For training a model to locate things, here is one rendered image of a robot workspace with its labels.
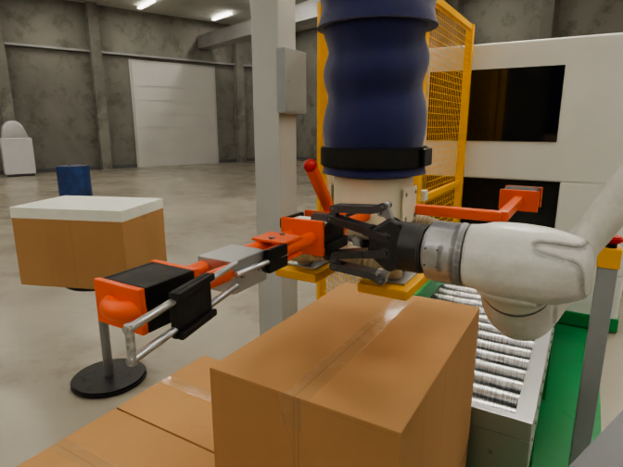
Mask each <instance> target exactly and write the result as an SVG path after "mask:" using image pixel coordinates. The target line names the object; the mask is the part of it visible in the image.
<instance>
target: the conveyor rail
mask: <svg viewBox="0 0 623 467"><path fill-rule="evenodd" d="M554 326H555V323H554V324H553V327H552V329H551V330H550V331H549V332H548V333H547V334H545V335H543V336H542V337H540V338H538V339H535V341H534V345H533V348H532V352H531V355H530V359H529V363H528V368H527V372H526V376H525V379H524V383H523V386H522V390H521V393H520V397H519V400H518V404H517V407H516V411H515V414H519V415H522V416H526V417H528V418H532V419H533V427H532V435H531V443H530V451H529V458H528V466H529V461H530V456H531V451H532V446H533V441H534V435H535V431H536V426H537V420H538V416H539V411H540V402H541V396H542V391H543V387H544V381H545V376H546V372H547V366H548V361H549V356H550V351H551V346H552V341H553V332H554Z"/></svg>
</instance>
